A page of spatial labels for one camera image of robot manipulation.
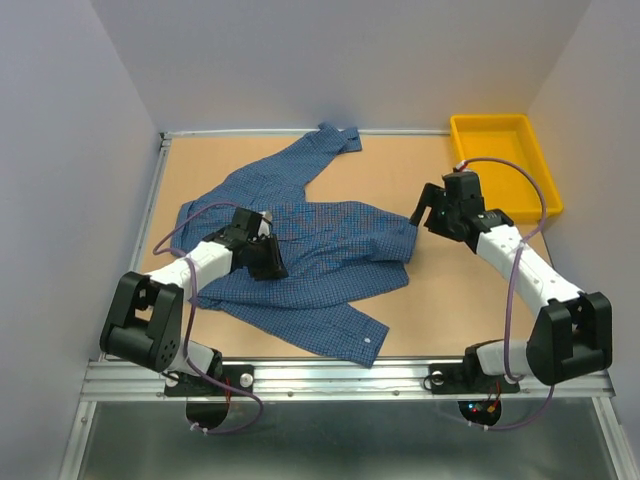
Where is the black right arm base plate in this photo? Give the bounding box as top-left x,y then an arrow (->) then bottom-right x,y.
422,363 -> 520,395

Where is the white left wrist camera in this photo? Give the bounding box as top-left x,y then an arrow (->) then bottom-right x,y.
258,211 -> 273,237

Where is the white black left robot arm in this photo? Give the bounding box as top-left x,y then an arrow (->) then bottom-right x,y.
99,207 -> 288,394

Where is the aluminium front rail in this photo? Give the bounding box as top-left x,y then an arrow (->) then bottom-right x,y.
82,355 -> 615,401

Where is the blue checked long sleeve shirt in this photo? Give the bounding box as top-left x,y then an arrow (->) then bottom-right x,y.
171,123 -> 417,368

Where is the aluminium rail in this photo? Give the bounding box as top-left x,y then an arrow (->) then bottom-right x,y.
82,355 -> 615,401
102,140 -> 172,362
159,128 -> 454,140

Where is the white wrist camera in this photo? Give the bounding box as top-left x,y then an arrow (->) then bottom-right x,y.
452,160 -> 474,173
258,211 -> 273,237

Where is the aluminium left side rail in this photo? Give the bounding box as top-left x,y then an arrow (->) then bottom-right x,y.
102,140 -> 172,362

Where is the aluminium back rail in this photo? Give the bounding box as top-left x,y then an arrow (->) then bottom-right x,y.
159,128 -> 454,140

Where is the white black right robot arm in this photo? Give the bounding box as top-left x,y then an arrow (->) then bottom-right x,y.
410,171 -> 613,390

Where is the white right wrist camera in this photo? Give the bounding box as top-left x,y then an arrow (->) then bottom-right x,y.
452,160 -> 474,173

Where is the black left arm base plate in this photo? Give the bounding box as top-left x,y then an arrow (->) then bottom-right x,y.
163,365 -> 254,398

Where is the yellow plastic bin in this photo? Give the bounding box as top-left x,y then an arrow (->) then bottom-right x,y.
450,114 -> 564,224

